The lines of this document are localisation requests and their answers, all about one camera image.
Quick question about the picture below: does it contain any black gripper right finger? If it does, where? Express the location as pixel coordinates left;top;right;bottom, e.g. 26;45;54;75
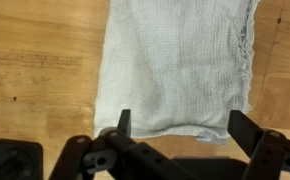
227;110;290;180

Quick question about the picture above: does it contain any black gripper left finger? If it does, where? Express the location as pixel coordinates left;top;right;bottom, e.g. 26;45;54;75
48;109;198;180

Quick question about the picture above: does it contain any white towel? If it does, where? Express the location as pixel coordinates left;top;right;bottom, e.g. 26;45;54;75
94;0;259;144

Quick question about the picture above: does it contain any black camera stand pole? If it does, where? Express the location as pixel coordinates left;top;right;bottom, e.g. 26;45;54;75
0;139;43;180

